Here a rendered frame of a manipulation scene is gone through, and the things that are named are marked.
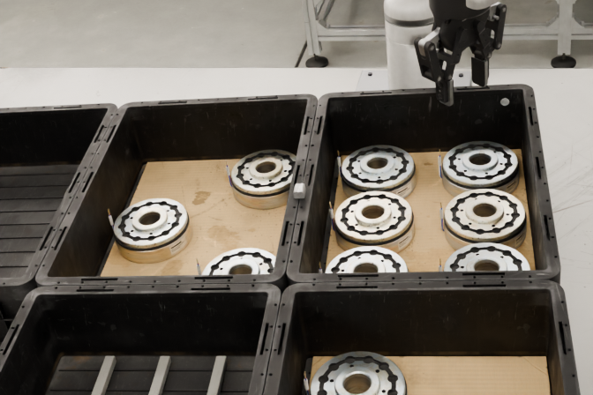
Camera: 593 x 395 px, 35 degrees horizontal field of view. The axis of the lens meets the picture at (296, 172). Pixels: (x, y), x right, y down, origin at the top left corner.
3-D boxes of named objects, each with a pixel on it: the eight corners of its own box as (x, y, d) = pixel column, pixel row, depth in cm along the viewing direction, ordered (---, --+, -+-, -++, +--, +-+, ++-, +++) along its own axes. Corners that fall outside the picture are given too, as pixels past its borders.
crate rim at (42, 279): (124, 115, 144) (121, 101, 143) (320, 107, 139) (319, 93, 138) (35, 301, 112) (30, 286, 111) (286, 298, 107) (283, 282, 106)
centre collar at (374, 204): (356, 204, 127) (355, 200, 126) (393, 203, 126) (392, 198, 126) (353, 227, 123) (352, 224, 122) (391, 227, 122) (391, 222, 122)
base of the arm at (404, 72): (393, 94, 160) (386, 1, 150) (448, 94, 158) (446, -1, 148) (387, 124, 152) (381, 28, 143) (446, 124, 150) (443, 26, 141)
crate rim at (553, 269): (321, 107, 139) (319, 93, 138) (532, 97, 134) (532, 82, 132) (286, 298, 107) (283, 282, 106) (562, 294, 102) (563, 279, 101)
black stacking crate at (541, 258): (329, 160, 144) (320, 96, 138) (530, 153, 139) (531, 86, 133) (298, 355, 113) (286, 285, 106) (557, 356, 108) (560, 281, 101)
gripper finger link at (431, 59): (418, 33, 114) (431, 69, 118) (408, 43, 114) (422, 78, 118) (434, 40, 112) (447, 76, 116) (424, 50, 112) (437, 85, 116)
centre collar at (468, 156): (461, 152, 133) (461, 148, 133) (497, 151, 132) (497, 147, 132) (461, 173, 129) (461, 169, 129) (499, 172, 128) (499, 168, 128)
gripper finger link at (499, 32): (502, 5, 117) (491, 51, 120) (512, 4, 119) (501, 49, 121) (485, -1, 119) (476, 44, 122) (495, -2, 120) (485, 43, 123)
